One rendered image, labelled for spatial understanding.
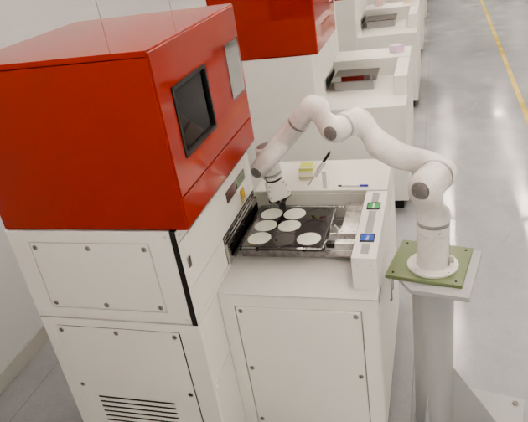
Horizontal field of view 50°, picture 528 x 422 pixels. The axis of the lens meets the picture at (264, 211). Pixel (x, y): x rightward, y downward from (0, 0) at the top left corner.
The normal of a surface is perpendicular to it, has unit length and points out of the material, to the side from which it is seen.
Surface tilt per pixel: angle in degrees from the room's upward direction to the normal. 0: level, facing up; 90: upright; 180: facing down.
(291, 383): 90
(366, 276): 90
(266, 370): 90
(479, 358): 0
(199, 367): 90
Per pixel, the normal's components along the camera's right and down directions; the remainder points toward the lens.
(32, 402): -0.15, -0.88
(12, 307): 0.96, 0.00
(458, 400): -0.44, 0.47
